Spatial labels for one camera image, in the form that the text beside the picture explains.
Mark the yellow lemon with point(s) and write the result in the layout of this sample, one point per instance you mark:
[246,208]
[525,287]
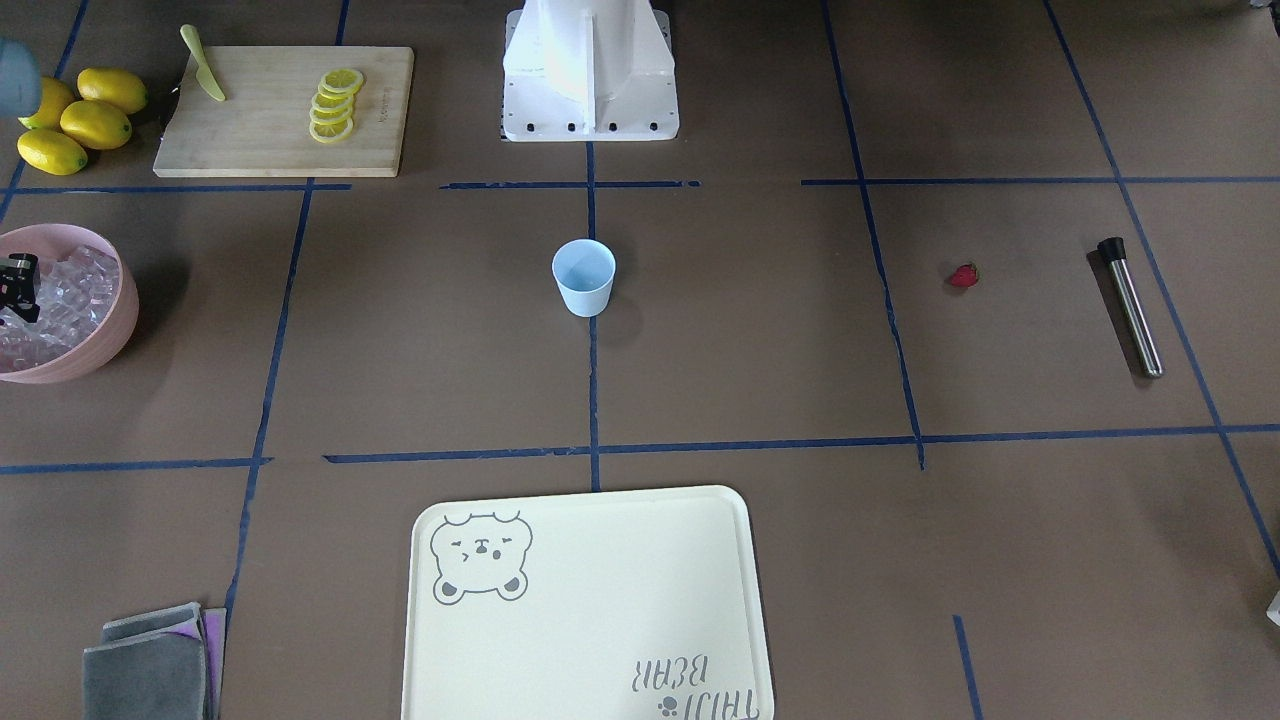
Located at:
[116,86]
[52,152]
[96,124]
[55,97]

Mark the red strawberry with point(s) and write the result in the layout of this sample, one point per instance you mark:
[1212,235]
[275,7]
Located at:
[964,276]

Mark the grey folded cloth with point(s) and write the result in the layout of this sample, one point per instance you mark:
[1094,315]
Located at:
[161,664]

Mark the steel muddler black tip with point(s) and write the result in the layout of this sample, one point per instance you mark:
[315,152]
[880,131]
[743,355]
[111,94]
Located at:
[1112,252]

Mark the cream bear tray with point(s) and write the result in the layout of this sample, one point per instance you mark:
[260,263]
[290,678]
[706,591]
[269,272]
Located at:
[641,604]

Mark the pink bowl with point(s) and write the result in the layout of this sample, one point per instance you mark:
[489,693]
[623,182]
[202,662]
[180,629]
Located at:
[53,241]

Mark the wooden cutting board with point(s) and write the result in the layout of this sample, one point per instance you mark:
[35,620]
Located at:
[261,128]

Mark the lemon slices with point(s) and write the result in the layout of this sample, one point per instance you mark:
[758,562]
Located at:
[331,117]

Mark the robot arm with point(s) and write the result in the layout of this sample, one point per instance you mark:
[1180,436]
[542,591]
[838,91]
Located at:
[21,85]

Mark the ice cubes in bowl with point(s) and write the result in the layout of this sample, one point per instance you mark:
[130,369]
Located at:
[75,296]

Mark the yellow plastic knife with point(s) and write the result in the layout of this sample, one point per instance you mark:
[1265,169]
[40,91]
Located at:
[203,72]

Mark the light blue plastic cup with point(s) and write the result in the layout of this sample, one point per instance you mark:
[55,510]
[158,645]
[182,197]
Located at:
[584,271]

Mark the white pillar mount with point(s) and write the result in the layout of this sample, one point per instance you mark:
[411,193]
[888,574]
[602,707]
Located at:
[588,71]

